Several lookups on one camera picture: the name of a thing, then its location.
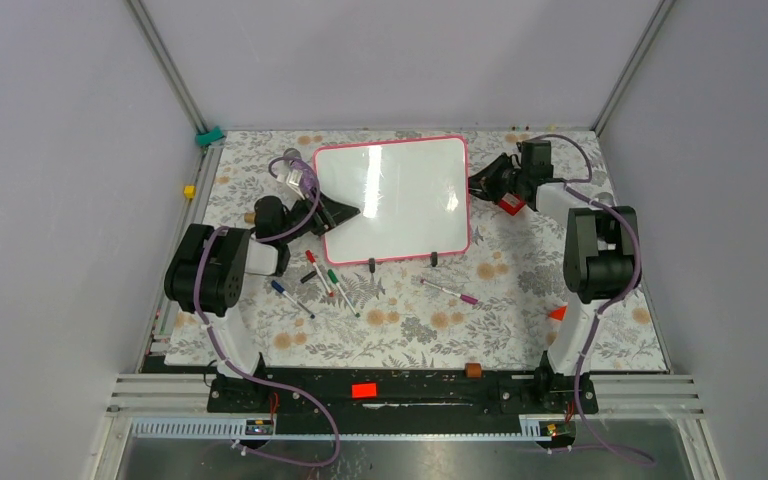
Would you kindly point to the small brown block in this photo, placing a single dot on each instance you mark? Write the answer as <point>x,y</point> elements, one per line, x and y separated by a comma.
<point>473,370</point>

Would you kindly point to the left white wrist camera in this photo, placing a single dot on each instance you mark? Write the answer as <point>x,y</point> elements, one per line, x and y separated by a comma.
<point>294,174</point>

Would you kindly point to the silver grey microphone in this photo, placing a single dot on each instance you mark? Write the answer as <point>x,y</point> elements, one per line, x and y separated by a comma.
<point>605,198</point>

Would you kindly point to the black capped marker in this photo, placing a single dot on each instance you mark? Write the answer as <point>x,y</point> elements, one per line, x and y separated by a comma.
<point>309,276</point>

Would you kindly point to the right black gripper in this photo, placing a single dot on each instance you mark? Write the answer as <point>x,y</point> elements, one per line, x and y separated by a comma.
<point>479,185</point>

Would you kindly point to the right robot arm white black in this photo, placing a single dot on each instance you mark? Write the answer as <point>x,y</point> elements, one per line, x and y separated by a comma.
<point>601,260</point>

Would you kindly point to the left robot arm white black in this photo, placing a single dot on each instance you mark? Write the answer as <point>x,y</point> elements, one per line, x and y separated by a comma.
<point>208,270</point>

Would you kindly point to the pink capped marker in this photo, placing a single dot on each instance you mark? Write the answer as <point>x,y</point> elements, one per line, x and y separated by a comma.
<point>461,296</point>

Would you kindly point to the red tape label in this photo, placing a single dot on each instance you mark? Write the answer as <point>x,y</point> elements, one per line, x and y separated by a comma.
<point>364,390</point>

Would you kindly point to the pink framed whiteboard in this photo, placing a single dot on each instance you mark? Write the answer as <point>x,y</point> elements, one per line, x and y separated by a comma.
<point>411,194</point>

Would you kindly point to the green capped marker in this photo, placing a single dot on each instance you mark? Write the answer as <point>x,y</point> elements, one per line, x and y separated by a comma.
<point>336,282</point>

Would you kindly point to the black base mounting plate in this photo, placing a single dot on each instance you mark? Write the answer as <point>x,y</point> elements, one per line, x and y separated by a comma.
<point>310,400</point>

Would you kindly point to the aluminium slotted rail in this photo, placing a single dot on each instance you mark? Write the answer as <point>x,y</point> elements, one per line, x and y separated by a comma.
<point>246,429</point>

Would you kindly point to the red rectangular frame block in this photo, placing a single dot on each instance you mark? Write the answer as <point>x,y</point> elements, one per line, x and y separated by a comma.
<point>511,204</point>

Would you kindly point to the blue capped marker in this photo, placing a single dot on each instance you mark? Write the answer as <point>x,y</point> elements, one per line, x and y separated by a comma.
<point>284,293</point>

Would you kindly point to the small red cone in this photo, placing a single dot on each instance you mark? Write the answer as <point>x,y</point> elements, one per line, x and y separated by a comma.
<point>558,314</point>

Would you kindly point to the floral patterned table mat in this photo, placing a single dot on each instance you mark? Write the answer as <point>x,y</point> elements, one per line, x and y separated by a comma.
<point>513,267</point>

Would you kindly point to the teal corner bracket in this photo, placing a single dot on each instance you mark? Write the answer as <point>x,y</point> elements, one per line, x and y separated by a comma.
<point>209,137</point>

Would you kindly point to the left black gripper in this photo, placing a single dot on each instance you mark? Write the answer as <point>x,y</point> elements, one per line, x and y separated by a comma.
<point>339,213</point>

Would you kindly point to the red capped marker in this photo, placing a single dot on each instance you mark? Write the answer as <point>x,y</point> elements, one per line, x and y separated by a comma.
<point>319,273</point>

